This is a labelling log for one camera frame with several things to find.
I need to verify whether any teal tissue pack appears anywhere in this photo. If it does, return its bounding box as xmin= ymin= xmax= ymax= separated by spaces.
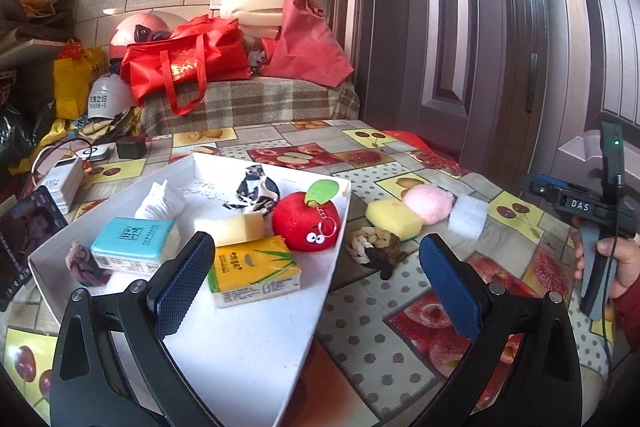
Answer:
xmin=90 ymin=217 xmax=181 ymax=277

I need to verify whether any yellow cloth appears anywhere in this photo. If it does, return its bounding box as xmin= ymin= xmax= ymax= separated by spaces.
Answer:
xmin=10 ymin=107 xmax=141 ymax=172

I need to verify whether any black plastic bag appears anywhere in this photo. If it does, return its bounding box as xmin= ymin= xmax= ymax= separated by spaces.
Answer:
xmin=0 ymin=102 xmax=56 ymax=172

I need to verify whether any pink fluffy puff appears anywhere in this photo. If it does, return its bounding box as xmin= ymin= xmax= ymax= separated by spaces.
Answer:
xmin=402 ymin=183 xmax=455 ymax=225

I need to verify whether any white round charger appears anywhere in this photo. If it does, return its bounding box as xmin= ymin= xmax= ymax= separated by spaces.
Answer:
xmin=75 ymin=144 xmax=113 ymax=162

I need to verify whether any pink helmet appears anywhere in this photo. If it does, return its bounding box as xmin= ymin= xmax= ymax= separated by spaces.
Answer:
xmin=109 ymin=11 xmax=186 ymax=62

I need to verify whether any red patterned cloth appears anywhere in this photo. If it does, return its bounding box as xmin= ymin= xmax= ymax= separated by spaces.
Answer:
xmin=382 ymin=130 xmax=471 ymax=178

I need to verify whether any brown door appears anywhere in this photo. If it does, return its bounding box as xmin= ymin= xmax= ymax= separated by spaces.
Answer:
xmin=350 ymin=0 xmax=640 ymax=218

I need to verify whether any white tissue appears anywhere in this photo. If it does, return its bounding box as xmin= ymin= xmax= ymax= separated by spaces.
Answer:
xmin=134 ymin=179 xmax=187 ymax=223

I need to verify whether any white cardboard box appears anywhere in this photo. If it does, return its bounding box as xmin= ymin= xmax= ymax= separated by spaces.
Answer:
xmin=27 ymin=152 xmax=352 ymax=427

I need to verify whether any white power bank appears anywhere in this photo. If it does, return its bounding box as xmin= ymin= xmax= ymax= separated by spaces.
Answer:
xmin=42 ymin=157 xmax=86 ymax=214

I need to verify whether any white helmet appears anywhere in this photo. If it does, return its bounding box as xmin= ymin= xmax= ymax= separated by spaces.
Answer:
xmin=87 ymin=74 xmax=136 ymax=120

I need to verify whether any plain red bag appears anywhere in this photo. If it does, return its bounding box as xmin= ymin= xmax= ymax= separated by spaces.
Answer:
xmin=260 ymin=0 xmax=355 ymax=88

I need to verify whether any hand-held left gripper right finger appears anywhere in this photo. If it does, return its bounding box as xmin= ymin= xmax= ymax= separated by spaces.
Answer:
xmin=419 ymin=234 xmax=586 ymax=427

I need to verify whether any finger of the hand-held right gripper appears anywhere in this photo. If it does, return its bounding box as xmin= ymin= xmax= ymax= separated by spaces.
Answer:
xmin=520 ymin=173 xmax=563 ymax=208

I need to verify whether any beige brown braided rope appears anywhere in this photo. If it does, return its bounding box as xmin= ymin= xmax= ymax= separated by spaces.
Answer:
xmin=346 ymin=227 xmax=413 ymax=280

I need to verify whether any shelf rack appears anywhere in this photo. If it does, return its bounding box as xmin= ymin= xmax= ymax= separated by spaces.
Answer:
xmin=0 ymin=0 xmax=86 ymax=72

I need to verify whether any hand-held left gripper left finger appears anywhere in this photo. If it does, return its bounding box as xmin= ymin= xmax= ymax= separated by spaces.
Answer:
xmin=50 ymin=231 xmax=223 ymax=427

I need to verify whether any black cube charger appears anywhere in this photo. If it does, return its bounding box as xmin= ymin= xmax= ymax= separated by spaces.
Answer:
xmin=116 ymin=136 xmax=148 ymax=160

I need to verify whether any yellow sponge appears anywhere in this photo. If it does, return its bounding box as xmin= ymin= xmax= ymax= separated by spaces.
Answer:
xmin=365 ymin=198 xmax=425 ymax=240

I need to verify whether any dark printed photo card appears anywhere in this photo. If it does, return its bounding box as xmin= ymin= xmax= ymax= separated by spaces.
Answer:
xmin=0 ymin=185 xmax=70 ymax=313

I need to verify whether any white foam sheet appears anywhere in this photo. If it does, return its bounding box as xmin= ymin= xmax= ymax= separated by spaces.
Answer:
xmin=447 ymin=194 xmax=488 ymax=240

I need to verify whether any red tote bag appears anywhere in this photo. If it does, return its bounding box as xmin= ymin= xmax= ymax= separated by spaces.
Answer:
xmin=120 ymin=14 xmax=251 ymax=116

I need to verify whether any stack of cream foam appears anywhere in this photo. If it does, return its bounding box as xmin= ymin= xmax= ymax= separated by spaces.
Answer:
xmin=220 ymin=0 xmax=286 ymax=40

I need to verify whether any yellow tissue pack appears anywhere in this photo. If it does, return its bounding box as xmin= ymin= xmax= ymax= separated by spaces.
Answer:
xmin=207 ymin=235 xmax=303 ymax=309

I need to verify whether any yellow bag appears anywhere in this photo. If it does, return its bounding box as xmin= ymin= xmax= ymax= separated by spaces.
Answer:
xmin=52 ymin=41 xmax=106 ymax=120

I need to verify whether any plaid covered bench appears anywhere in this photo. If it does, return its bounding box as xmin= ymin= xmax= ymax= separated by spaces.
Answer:
xmin=137 ymin=77 xmax=361 ymax=138

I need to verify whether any person's right hand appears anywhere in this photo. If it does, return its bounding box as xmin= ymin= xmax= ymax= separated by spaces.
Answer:
xmin=607 ymin=237 xmax=640 ymax=303

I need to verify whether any cream sponge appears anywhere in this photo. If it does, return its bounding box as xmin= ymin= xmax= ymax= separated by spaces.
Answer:
xmin=194 ymin=212 xmax=266 ymax=248

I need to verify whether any red apple plush toy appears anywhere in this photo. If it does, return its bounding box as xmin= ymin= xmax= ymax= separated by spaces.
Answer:
xmin=271 ymin=179 xmax=342 ymax=253

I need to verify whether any person's right forearm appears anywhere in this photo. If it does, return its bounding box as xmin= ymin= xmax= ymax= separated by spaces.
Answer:
xmin=612 ymin=277 xmax=640 ymax=358

